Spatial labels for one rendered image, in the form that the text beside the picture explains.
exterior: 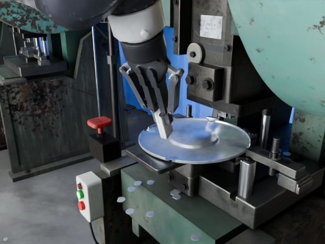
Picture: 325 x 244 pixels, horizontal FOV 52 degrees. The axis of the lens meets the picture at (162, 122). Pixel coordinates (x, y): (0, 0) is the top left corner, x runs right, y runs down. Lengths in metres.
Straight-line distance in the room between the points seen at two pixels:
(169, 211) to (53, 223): 1.14
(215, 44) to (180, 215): 0.42
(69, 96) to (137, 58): 1.81
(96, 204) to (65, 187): 1.18
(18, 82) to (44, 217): 0.82
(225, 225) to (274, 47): 0.49
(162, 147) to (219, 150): 0.14
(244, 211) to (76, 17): 0.56
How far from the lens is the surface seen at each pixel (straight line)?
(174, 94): 0.60
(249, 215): 0.80
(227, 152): 0.81
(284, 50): 0.43
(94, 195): 1.03
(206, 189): 0.87
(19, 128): 2.31
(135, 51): 0.55
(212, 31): 0.83
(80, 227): 1.87
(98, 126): 1.06
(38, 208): 2.07
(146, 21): 0.52
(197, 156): 0.78
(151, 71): 0.58
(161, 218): 0.91
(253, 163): 0.76
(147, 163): 0.77
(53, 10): 0.46
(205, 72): 0.82
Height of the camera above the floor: 1.15
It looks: 22 degrees down
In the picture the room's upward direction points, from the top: straight up
